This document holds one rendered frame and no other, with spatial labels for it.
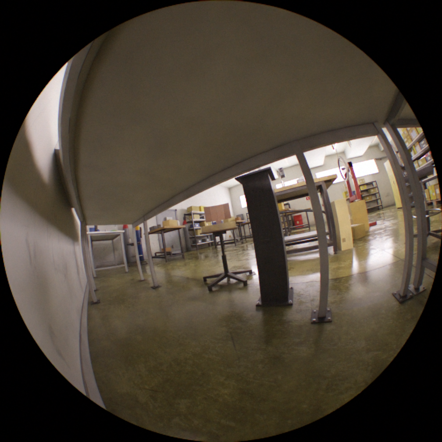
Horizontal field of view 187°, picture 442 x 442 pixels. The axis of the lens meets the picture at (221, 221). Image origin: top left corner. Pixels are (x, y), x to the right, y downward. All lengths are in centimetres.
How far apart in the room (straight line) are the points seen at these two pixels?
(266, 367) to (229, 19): 93
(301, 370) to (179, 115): 91
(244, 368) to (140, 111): 90
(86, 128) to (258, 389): 96
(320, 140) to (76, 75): 84
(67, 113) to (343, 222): 225
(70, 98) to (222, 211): 170
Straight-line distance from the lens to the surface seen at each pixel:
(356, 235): 260
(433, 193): 532
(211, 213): 173
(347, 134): 78
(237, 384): 57
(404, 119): 113
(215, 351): 69
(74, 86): 39
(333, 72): 54
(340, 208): 199
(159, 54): 38
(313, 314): 82
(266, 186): 84
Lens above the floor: 51
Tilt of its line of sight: 6 degrees up
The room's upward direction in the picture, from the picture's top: 10 degrees counter-clockwise
